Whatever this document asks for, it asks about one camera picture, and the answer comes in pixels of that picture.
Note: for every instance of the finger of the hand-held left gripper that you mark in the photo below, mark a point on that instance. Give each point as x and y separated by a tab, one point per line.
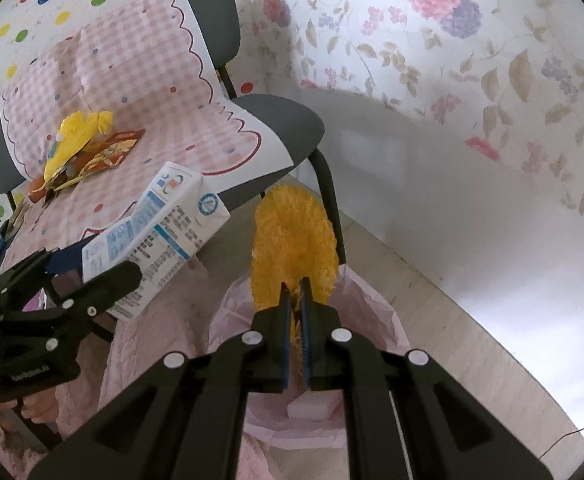
31	267
109	285

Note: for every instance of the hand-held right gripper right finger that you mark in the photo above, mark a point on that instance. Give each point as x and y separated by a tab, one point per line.
307	345

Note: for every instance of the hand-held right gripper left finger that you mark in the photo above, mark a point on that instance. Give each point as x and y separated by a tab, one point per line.
286	345

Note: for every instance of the pink trash bag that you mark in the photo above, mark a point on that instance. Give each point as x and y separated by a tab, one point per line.
367	310

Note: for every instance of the white and blue milk carton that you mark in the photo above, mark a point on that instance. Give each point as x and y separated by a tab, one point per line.
164	230

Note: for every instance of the yellow fluffy slipper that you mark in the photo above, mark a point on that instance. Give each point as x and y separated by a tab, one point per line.
292	240

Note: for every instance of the person's left hand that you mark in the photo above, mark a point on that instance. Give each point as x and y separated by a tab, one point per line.
36	407

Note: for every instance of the pink quilted blanket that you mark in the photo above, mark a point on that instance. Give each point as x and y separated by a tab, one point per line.
161	325

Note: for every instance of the red snack wrapper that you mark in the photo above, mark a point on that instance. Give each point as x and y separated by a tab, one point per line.
116	147

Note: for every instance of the yellow plush toy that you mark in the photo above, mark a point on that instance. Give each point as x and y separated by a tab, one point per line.
74	135

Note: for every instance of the pink checked cloth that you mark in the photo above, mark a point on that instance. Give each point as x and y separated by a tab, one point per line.
171	85

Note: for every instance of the grey chair with black frame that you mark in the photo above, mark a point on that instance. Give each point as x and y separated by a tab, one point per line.
292	125

